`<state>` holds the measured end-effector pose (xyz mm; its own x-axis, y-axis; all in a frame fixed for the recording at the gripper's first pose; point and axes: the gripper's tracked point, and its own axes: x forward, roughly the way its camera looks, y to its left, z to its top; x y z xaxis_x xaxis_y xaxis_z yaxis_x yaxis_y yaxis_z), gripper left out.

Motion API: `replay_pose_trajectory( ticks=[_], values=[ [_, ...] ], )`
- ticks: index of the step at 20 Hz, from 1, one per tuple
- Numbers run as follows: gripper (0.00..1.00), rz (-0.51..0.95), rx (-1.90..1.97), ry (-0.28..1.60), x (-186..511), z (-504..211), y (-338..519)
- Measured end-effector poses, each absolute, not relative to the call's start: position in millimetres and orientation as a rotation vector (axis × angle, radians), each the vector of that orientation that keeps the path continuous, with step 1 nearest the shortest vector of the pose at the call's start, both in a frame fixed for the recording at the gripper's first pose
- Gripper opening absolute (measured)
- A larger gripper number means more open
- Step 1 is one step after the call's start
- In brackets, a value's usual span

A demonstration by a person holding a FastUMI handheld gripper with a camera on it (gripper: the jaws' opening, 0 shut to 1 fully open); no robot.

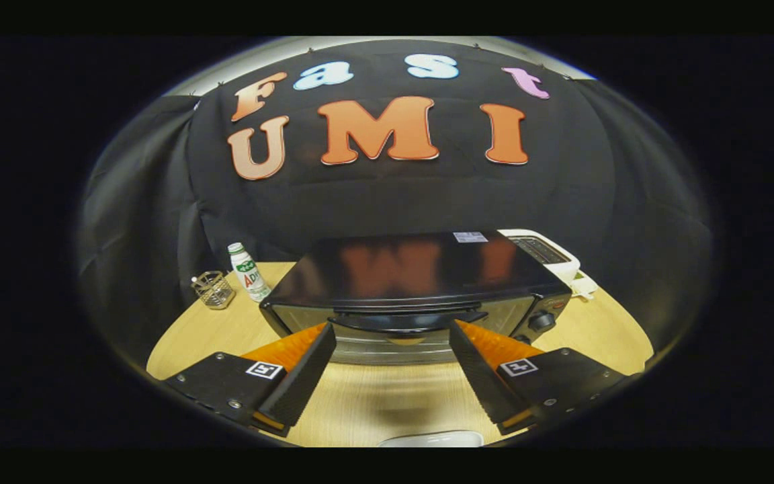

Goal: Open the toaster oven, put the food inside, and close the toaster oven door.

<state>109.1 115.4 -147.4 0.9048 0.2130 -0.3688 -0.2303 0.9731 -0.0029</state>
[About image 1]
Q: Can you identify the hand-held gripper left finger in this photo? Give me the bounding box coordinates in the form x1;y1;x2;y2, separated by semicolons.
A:
164;321;337;438

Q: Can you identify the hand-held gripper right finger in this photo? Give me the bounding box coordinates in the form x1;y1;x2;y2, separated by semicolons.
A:
449;319;630;436

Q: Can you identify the black toaster oven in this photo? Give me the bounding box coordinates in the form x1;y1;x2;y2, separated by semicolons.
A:
259;231;572;366

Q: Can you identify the white bread toaster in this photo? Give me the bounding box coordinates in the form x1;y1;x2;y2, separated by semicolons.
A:
498;229;581;286

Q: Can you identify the white plate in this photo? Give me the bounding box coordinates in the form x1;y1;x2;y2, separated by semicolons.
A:
378;431;485;448

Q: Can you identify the white green-label drink bottle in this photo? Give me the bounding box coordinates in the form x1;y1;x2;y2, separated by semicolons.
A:
228;242;272;303

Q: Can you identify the small glass holder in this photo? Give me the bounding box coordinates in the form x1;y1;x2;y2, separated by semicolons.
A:
190;270;237;310

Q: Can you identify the small white dish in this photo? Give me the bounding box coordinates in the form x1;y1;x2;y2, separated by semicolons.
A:
570;272;599;300

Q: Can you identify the black backdrop cloth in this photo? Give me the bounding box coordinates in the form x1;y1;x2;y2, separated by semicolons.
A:
78;38;717;350

